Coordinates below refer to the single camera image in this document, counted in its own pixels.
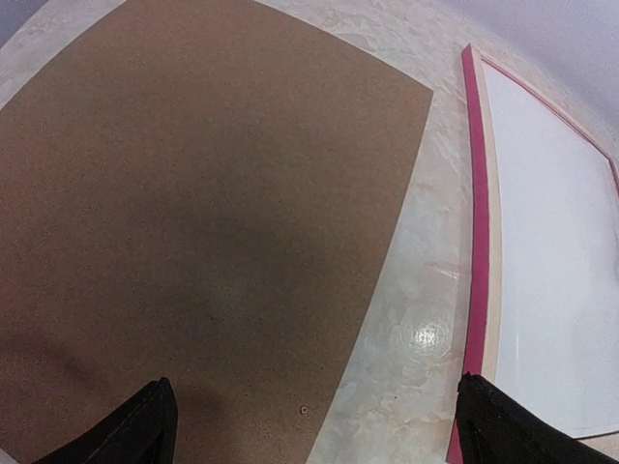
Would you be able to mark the pink wooden picture frame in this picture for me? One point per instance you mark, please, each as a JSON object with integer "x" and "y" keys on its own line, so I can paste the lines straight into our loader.
{"x": 481, "y": 349}

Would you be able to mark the brown cardboard backing board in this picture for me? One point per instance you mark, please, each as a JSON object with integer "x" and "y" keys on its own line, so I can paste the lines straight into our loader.
{"x": 203, "y": 191}

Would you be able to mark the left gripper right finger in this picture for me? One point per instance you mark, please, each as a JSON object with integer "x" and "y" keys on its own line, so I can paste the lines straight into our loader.
{"x": 492, "y": 428}

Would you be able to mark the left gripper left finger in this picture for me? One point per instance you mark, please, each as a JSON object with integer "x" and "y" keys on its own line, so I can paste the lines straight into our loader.
{"x": 143, "y": 429}

